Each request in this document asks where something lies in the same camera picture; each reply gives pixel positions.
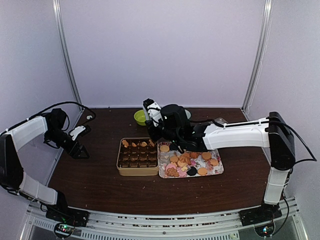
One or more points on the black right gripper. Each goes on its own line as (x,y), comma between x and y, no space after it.
(153,136)

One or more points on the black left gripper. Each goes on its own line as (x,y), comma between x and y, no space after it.
(74,152)

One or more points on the gold cookie tin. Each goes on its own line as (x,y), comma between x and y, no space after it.
(138,159)

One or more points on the brown flower cookie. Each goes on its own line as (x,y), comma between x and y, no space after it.
(125,143)

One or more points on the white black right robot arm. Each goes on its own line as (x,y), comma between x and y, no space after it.
(171,123)

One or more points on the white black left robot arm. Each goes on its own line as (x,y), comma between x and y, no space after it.
(22,145)

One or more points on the round patterned biscuit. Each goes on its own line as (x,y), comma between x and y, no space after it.
(164,148)

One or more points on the light blue striped bowl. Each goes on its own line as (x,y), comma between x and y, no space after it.
(188,114)

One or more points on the green bowl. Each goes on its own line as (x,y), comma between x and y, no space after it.
(139,117)

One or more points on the floral cookie tray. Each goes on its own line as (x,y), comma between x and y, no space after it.
(207,163)

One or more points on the pink round cookie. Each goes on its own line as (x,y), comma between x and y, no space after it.
(170,166)

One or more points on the black sandwich cookie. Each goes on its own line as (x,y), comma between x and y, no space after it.
(192,171)

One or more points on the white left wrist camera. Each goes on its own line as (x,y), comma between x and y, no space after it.
(79,131)

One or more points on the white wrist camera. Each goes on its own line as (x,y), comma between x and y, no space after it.
(79,131)
(152,111)

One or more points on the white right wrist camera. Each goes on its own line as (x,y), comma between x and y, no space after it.
(152,111)

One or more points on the aluminium front rail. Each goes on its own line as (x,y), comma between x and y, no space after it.
(223,225)

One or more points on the aluminium corner post left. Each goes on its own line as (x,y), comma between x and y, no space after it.
(63,43)

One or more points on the aluminium corner post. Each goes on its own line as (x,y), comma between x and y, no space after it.
(63,43)
(258,60)

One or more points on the aluminium corner post right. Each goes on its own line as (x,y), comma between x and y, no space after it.
(258,60)

